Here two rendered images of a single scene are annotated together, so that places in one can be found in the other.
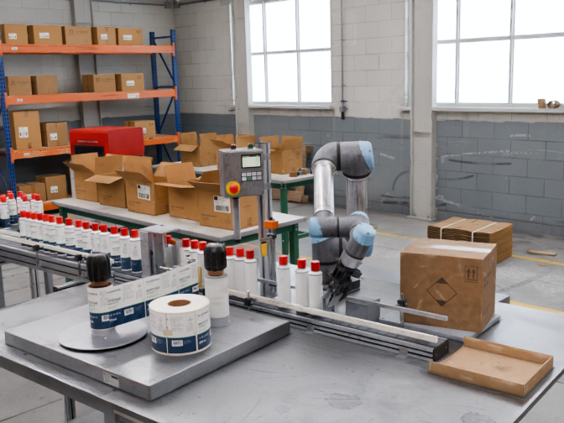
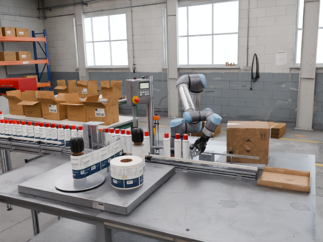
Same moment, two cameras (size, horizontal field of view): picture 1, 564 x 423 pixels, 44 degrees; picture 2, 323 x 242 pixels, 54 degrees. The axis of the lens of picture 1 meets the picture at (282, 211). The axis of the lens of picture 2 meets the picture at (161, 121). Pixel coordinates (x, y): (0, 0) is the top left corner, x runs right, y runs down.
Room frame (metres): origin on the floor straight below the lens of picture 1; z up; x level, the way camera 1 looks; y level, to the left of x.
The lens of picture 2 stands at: (0.36, 0.58, 1.66)
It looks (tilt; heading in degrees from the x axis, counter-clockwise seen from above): 12 degrees down; 346
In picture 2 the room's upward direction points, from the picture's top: 2 degrees counter-clockwise
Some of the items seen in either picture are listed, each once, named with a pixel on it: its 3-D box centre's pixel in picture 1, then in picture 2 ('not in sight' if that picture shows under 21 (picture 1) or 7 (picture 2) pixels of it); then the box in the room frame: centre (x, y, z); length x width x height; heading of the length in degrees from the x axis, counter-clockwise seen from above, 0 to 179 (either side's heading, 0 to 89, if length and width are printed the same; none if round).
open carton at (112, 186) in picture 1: (119, 181); (36, 104); (5.54, 1.29, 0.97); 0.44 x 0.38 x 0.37; 140
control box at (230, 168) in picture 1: (242, 172); (138, 91); (2.82, 0.16, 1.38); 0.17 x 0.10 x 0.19; 106
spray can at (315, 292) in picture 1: (315, 287); (185, 148); (2.49, -0.12, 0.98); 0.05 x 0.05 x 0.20
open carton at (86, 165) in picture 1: (96, 176); (21, 102); (5.88, 1.57, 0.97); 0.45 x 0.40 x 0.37; 137
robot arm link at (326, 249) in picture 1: (326, 243); (178, 127); (2.93, -0.19, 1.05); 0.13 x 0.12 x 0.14; 86
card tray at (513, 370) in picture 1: (491, 363); (284, 178); (2.06, -0.65, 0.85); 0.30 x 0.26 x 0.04; 51
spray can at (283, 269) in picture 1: (284, 281); (167, 146); (2.59, 0.00, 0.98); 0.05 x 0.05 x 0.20
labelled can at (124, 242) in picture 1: (125, 249); (67, 136); (3.19, 0.74, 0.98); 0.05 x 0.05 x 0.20
